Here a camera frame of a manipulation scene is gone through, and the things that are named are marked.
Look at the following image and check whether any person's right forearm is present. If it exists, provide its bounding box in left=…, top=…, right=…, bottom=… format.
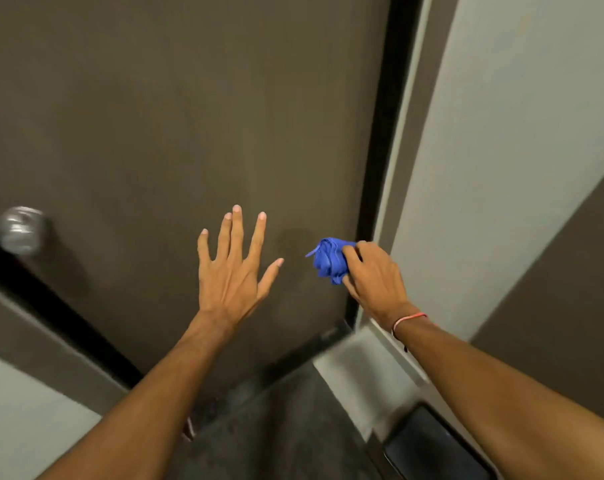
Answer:
left=393, top=313, right=604, bottom=480

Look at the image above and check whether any brown door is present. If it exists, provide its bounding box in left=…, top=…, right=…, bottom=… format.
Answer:
left=0, top=0, right=393, bottom=390

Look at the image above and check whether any red string bracelet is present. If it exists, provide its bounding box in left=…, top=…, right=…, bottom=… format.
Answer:
left=392, top=312, right=428, bottom=353

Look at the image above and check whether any person's left forearm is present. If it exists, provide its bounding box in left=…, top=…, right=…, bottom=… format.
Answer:
left=36, top=311, right=233, bottom=480

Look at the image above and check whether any person's right hand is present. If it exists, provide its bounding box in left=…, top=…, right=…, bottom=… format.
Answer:
left=342, top=241, right=422, bottom=331

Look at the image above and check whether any black smartphone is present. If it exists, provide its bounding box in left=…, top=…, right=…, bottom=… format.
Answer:
left=383, top=403, right=498, bottom=480

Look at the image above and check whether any person's left hand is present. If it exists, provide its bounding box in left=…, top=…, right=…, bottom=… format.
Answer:
left=197, top=205, right=285, bottom=329

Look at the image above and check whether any blue cleaning cloth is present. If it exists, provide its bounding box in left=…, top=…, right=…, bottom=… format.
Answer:
left=305, top=238, right=358, bottom=286

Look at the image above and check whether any silver door knob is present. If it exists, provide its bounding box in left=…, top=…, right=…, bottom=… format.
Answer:
left=0, top=206, right=47, bottom=256

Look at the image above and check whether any black door frame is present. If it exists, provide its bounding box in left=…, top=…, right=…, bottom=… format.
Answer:
left=0, top=0, right=425, bottom=390

